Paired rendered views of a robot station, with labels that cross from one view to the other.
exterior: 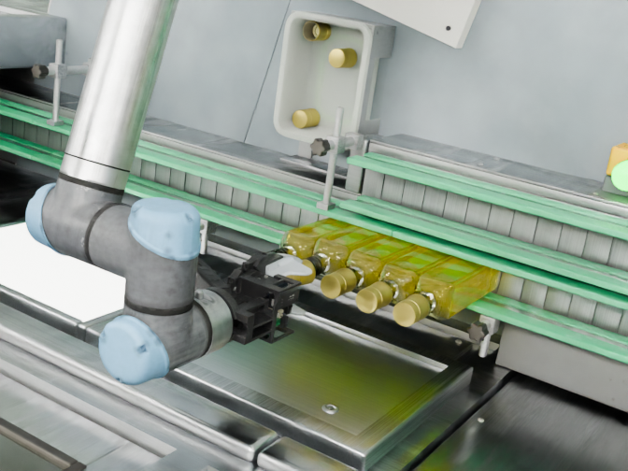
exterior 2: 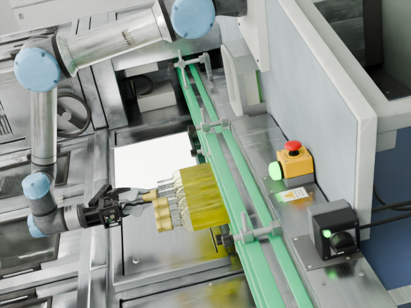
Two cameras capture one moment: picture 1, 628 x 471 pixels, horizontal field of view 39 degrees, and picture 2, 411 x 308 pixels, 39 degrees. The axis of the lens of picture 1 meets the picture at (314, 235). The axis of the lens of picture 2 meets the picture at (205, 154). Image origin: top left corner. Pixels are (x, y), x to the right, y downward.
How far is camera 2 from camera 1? 1.52 m
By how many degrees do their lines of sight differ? 53
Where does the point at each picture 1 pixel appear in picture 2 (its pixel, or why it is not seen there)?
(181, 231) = (29, 189)
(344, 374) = (169, 244)
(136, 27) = (33, 108)
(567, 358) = not seen: hidden behind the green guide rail
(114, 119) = (34, 141)
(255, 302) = (95, 211)
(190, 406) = (96, 245)
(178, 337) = (44, 224)
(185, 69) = not seen: hidden behind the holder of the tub
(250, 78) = not seen: hidden behind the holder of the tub
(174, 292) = (35, 209)
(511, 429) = (216, 293)
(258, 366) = (143, 232)
